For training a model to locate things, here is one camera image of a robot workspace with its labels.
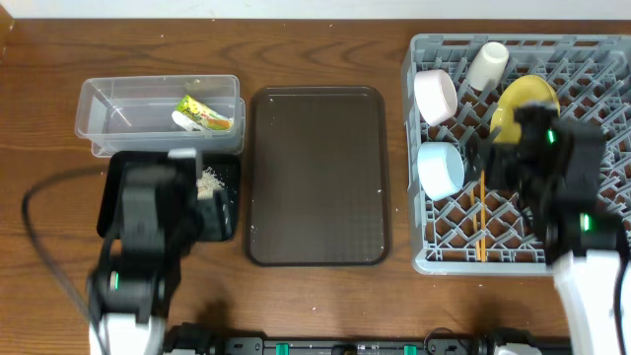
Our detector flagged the wooden chopstick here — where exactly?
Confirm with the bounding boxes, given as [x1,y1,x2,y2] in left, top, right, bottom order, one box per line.
[469,189,482,261]
[480,171,487,262]

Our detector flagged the rice grains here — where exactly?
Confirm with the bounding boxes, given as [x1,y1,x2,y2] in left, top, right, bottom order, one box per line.
[196,168,226,200]

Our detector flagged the yellow plate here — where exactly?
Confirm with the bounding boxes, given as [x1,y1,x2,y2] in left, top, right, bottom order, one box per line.
[490,75,560,144]

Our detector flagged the blue bowl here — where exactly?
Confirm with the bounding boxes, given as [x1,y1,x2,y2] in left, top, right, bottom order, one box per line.
[417,142,464,200]

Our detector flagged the pink bowl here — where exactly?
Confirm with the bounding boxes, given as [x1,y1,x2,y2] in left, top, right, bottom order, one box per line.
[414,69,457,126]

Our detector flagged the white cup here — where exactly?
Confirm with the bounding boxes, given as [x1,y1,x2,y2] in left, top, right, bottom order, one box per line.
[465,41,510,91]

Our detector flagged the green snack wrapper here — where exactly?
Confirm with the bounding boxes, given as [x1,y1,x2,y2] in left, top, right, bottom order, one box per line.
[172,96,234,131]

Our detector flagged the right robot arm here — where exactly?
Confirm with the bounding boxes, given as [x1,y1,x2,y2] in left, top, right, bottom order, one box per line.
[465,102,630,354]

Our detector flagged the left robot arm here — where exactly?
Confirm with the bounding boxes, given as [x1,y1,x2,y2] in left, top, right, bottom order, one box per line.
[88,149,241,354]

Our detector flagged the grey dishwasher rack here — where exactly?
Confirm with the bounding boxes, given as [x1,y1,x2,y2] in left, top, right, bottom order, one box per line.
[401,34,630,276]

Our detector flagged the black tray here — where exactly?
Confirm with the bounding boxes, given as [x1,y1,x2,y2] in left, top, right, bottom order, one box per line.
[97,151,241,238]

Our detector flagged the brown serving tray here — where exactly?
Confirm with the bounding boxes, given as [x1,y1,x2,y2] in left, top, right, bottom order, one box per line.
[245,86,391,267]

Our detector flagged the clear plastic bin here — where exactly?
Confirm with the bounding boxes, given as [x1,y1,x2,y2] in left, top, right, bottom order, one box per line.
[75,75,245,157]

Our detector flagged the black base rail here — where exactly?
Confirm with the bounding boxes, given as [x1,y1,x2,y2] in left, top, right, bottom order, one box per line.
[161,323,573,355]

